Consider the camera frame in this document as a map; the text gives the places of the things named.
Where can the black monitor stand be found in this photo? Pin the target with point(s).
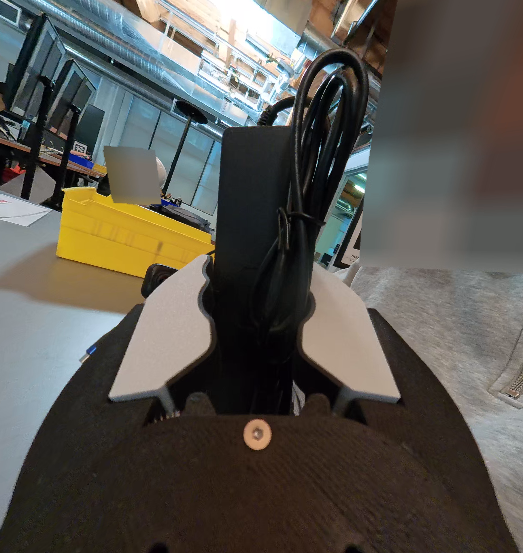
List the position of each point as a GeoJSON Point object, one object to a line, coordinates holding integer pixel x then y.
{"type": "Point", "coordinates": [65, 160]}
{"type": "Point", "coordinates": [35, 142]}

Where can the black framed marker sign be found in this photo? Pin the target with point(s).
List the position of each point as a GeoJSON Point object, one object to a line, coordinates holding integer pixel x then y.
{"type": "Point", "coordinates": [350, 252]}

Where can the person's grey hoodie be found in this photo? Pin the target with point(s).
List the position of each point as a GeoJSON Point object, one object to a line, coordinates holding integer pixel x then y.
{"type": "Point", "coordinates": [438, 328]}

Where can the blue storage bins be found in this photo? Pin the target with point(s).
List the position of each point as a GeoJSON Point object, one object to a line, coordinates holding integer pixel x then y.
{"type": "Point", "coordinates": [82, 160]}

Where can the red container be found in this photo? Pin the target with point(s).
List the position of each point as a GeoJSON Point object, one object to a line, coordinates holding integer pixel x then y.
{"type": "Point", "coordinates": [15, 173]}

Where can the white round object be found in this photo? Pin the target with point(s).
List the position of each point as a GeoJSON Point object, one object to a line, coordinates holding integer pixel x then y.
{"type": "Point", "coordinates": [160, 173]}

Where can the large black monitor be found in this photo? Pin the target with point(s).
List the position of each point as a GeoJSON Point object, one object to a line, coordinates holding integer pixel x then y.
{"type": "Point", "coordinates": [32, 65]}

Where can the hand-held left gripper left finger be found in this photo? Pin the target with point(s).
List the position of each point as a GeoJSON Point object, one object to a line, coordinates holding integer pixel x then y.
{"type": "Point", "coordinates": [166, 337]}

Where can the white paper sheet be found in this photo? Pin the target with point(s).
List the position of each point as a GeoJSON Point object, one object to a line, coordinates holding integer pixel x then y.
{"type": "Point", "coordinates": [15, 211]}

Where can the black floor lamp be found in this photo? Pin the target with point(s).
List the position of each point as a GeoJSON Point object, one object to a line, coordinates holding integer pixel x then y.
{"type": "Point", "coordinates": [191, 115]}

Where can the yellow plastic bin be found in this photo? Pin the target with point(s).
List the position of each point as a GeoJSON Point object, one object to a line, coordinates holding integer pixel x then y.
{"type": "Point", "coordinates": [114, 242]}

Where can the wooden desk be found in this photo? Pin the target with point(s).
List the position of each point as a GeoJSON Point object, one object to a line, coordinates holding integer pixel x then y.
{"type": "Point", "coordinates": [41, 157]}

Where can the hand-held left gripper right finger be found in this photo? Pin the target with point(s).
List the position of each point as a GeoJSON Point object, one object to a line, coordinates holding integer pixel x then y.
{"type": "Point", "coordinates": [348, 345]}

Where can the silver ventilation duct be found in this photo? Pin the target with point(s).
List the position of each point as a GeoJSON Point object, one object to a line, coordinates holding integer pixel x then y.
{"type": "Point", "coordinates": [127, 52]}

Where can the small black monitor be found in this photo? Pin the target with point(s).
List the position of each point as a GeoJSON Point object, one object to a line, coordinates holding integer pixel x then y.
{"type": "Point", "coordinates": [90, 127]}

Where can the small marker tag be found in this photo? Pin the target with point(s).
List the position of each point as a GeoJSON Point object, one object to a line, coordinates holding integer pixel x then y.
{"type": "Point", "coordinates": [80, 147]}

